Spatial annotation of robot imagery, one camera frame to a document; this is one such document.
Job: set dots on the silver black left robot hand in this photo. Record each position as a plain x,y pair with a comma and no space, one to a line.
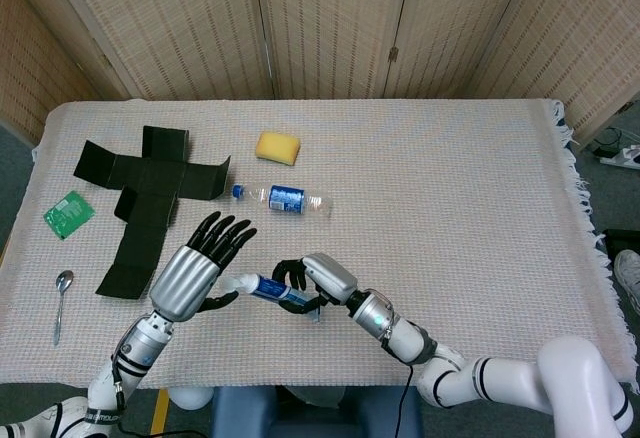
192,268

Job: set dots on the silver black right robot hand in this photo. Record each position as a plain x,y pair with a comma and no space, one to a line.
325,278

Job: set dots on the blue white toothpaste tube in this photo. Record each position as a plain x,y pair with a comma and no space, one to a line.
270,288

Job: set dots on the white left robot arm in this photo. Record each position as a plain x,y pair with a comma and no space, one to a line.
100,378

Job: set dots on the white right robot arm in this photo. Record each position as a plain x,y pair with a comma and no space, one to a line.
500,368

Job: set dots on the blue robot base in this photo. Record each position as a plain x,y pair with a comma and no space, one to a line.
315,410

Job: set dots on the woven beige tablecloth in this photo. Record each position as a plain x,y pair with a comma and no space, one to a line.
320,208

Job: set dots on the unfolded black cardboard box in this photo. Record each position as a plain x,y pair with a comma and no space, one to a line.
145,198

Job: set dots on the clear plastic bottle blue label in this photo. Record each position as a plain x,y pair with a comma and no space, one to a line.
286,199

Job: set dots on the metal spoon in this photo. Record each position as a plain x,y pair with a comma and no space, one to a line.
62,303

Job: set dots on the green circuit board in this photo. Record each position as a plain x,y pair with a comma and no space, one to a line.
68,213

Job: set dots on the yellow sponge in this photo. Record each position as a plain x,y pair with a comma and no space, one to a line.
278,147

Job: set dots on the woven folding screen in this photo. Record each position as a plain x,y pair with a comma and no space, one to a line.
320,28

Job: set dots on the white sneaker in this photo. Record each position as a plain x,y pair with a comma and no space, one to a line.
628,278

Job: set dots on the white power strip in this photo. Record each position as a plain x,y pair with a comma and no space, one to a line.
622,154

